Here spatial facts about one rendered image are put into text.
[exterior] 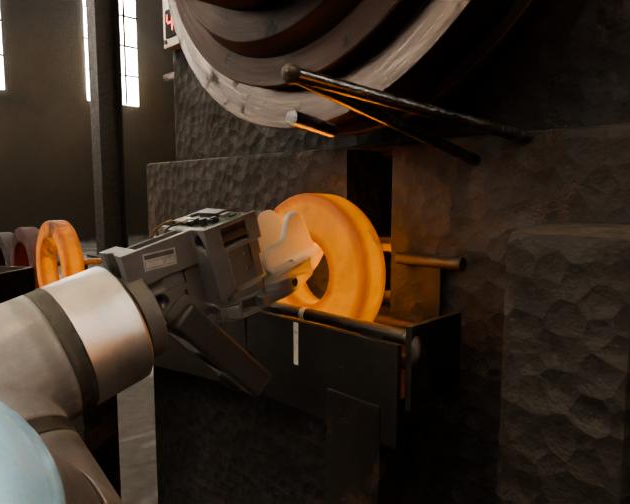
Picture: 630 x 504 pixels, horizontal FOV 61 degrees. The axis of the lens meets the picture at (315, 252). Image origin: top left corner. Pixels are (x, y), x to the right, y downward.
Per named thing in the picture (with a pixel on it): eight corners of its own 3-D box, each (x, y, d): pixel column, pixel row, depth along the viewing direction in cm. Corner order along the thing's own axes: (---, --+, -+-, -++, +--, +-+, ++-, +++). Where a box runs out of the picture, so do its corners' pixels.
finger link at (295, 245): (336, 196, 50) (263, 227, 44) (347, 255, 52) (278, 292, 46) (313, 196, 52) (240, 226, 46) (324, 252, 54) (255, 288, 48)
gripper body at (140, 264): (264, 207, 43) (129, 261, 35) (286, 303, 46) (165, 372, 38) (211, 205, 48) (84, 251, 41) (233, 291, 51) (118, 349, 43)
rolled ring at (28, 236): (28, 221, 108) (46, 220, 111) (6, 232, 122) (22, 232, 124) (38, 311, 108) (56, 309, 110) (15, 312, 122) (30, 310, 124)
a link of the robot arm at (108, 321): (113, 422, 35) (60, 384, 42) (177, 385, 38) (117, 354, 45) (68, 299, 32) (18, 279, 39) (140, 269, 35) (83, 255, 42)
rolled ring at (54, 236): (29, 246, 111) (46, 245, 113) (48, 329, 106) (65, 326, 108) (52, 202, 98) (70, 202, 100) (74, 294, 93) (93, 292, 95)
